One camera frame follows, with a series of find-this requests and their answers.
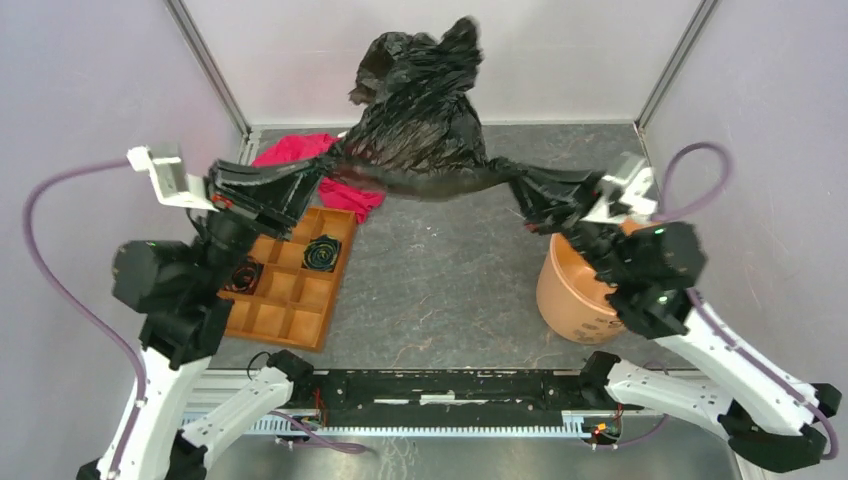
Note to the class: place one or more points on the red cloth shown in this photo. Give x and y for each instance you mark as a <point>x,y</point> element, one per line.
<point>332,193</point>

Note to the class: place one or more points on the left aluminium corner post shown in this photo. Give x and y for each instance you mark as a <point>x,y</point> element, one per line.
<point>203,55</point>

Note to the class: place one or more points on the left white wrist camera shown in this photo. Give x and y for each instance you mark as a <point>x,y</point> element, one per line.
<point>172,184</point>

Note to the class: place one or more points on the right aluminium corner post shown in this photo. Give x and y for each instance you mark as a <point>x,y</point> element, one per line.
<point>687,41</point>

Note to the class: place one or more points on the aluminium corner post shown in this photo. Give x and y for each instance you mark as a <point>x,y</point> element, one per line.
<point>203,55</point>
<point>687,41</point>

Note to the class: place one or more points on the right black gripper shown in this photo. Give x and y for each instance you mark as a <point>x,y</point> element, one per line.
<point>545,205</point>

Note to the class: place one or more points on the black bag roll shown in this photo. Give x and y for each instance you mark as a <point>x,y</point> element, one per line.
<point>245,278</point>
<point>322,254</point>

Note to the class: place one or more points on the orange trash bin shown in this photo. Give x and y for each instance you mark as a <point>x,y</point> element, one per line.
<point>571,301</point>

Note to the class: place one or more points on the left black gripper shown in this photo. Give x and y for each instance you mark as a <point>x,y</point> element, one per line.
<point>268,192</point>

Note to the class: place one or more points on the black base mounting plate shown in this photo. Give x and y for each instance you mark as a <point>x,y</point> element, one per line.
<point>446,398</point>

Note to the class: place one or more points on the black bag roll left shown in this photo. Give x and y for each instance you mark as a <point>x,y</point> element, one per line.
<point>245,278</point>

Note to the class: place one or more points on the black trash bag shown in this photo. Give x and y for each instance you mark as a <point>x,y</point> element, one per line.
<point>419,136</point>

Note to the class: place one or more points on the orange compartment tray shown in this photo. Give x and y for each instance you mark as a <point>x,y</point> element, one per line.
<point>292,306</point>

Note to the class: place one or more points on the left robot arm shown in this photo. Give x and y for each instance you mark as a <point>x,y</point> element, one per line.
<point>176,286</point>

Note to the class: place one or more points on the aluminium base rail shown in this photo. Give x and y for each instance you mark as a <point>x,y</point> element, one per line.
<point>575,424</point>

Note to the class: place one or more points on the black bag roll right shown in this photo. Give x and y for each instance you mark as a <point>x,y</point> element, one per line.
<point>322,254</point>

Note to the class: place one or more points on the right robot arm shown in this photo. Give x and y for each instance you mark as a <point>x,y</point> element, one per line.
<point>650,261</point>

